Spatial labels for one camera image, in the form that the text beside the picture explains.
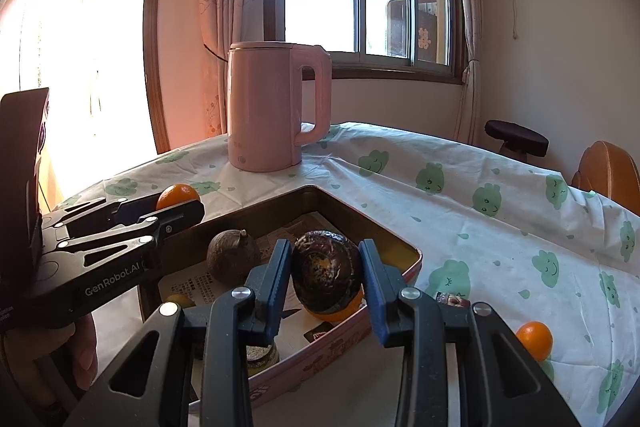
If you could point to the wooden chair back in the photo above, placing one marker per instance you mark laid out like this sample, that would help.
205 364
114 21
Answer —
610 177

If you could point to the brown pear-shaped fruit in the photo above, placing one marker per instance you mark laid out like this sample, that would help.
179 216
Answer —
232 257

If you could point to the white tablecloth with green clouds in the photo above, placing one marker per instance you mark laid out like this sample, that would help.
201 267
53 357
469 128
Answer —
450 207

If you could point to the small orange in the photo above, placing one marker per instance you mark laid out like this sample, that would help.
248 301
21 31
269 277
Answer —
175 196
535 339

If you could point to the rectangular tin box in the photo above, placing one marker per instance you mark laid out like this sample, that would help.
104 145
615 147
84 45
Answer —
345 219

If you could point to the person's left hand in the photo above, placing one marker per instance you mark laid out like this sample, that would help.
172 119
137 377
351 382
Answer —
82 352

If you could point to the dark snack packet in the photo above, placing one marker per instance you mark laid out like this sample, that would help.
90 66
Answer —
452 300

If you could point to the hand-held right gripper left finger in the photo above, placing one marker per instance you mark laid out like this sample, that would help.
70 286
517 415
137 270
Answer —
277 289

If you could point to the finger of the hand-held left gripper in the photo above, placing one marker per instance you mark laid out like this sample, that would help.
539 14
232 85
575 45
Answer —
175 219
100 209

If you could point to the large orange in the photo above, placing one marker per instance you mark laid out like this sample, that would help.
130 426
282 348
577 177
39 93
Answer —
346 313

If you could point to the pink electric kettle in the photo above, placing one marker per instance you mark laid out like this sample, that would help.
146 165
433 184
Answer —
265 107

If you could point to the small dark brown fruit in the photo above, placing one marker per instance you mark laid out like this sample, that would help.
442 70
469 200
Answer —
325 272

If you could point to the dark round stool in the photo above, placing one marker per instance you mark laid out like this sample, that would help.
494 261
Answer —
515 137

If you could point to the pink floral curtain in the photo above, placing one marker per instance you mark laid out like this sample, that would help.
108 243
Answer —
225 7

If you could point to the wooden door frame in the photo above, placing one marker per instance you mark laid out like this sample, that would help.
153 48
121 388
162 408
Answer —
157 32

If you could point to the large dark brown round fruit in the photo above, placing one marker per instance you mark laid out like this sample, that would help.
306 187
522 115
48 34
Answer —
262 358

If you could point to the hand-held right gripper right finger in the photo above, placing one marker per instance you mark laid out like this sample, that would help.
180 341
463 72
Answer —
372 294

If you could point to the pale pink narrow curtain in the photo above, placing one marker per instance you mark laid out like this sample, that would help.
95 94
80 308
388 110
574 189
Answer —
470 57

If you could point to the small yellow fruit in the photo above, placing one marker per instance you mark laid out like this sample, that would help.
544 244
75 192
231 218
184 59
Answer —
179 300

